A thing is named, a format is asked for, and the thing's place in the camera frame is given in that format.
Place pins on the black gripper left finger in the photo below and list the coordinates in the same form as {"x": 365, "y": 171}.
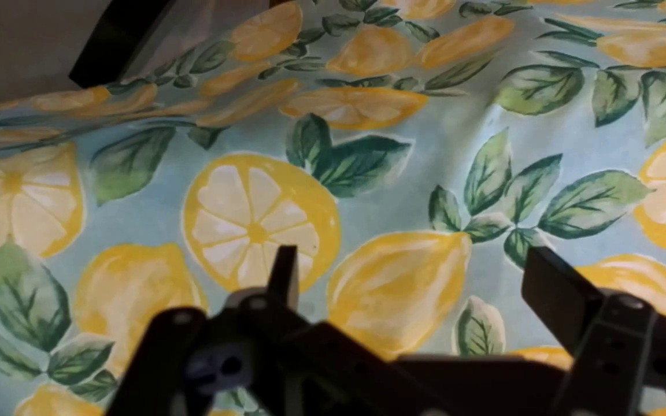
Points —
{"x": 282, "y": 268}

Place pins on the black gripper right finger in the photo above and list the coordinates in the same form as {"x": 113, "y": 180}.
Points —
{"x": 572, "y": 291}

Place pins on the lemon print cloth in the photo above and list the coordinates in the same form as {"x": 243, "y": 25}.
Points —
{"x": 425, "y": 193}

